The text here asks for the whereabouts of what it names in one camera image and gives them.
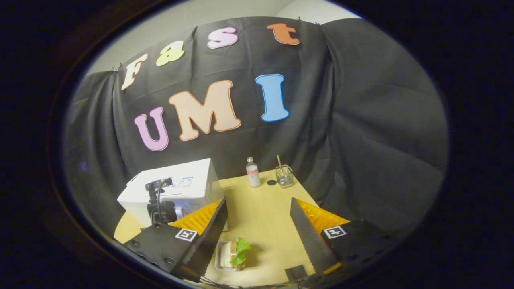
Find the white rectangular tray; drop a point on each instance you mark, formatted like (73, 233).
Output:
(219, 259)

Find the black table clamp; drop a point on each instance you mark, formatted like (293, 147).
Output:
(296, 273)

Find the white microwave oven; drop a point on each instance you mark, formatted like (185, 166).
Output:
(200, 188)

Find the black backdrop cloth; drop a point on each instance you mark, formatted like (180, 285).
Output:
(361, 120)

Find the wooden stick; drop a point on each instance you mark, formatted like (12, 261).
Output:
(279, 162)

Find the clear glass jar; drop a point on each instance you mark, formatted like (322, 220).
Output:
(285, 178)

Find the small clear bottle pink label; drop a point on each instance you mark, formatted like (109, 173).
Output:
(253, 174)

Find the sandwich with green lettuce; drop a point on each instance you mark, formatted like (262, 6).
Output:
(240, 251)

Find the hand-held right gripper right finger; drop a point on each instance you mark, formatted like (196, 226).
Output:
(307, 237)

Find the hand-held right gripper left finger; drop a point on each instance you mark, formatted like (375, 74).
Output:
(213, 228)

